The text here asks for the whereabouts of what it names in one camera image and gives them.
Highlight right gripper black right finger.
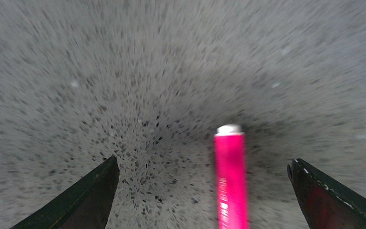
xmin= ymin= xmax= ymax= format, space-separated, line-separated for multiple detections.
xmin=287 ymin=158 xmax=366 ymax=229

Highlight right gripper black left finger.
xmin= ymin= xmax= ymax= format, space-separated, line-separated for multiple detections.
xmin=13 ymin=156 xmax=120 ymax=229

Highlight pink highlighter pen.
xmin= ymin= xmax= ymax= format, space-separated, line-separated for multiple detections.
xmin=214 ymin=124 xmax=247 ymax=229

